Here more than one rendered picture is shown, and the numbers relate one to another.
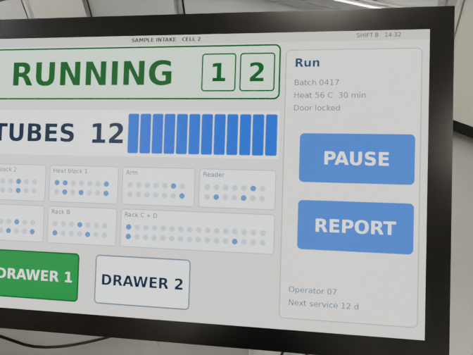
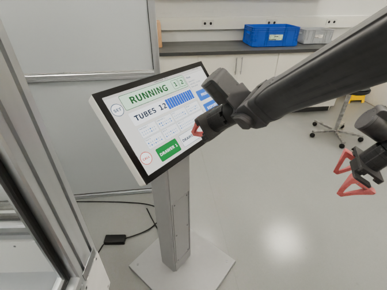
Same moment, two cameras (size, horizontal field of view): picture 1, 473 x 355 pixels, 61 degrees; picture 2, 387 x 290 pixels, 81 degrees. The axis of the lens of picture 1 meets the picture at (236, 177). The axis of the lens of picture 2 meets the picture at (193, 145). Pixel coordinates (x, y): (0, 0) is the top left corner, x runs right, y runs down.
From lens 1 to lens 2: 0.73 m
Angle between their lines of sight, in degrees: 49
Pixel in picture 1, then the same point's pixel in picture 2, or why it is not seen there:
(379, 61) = (197, 73)
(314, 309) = not seen: hidden behind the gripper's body
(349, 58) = (193, 74)
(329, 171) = (203, 96)
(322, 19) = (185, 68)
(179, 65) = (167, 85)
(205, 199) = (189, 112)
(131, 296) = (190, 140)
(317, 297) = not seen: hidden behind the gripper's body
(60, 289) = (176, 148)
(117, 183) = (171, 117)
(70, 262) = (174, 141)
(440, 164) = not seen: hidden behind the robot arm
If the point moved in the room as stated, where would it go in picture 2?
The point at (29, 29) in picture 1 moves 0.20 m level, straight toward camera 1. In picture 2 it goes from (126, 87) to (188, 88)
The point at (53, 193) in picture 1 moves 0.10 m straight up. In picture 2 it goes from (160, 126) to (158, 99)
